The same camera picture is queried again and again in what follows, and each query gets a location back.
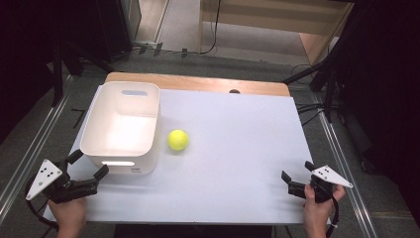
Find white plastic bin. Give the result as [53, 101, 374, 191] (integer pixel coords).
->
[79, 80, 161, 176]

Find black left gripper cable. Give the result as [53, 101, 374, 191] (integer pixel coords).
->
[24, 177, 60, 232]

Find metal floor rail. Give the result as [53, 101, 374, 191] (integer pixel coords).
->
[0, 74, 74, 217]
[311, 92, 379, 238]

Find yellow tennis ball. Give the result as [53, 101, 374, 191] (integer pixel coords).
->
[166, 128, 190, 152]

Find black hanging cable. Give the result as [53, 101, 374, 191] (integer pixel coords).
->
[197, 0, 222, 56]

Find wooden shelf unit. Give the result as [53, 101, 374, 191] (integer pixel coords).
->
[197, 0, 355, 66]

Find dark curtain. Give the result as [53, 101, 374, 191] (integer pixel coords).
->
[340, 0, 420, 219]
[0, 0, 100, 145]

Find black metal stand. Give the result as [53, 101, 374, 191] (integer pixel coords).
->
[282, 49, 346, 124]
[51, 41, 117, 107]

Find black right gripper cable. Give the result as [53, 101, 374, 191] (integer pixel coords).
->
[325, 194, 341, 238]

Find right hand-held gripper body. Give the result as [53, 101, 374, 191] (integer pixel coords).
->
[287, 165, 354, 204]

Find black floor cables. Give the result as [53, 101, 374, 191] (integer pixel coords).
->
[289, 63, 329, 127]

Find person's right hand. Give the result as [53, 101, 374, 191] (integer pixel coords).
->
[302, 183, 347, 230]

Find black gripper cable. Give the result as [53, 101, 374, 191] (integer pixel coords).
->
[325, 194, 341, 238]
[24, 177, 60, 232]

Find black cabinet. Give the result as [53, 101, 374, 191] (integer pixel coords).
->
[94, 0, 143, 63]

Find person's left hand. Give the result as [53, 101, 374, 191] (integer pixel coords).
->
[48, 196, 89, 238]

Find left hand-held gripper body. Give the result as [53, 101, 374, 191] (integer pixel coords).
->
[25, 159, 100, 204]

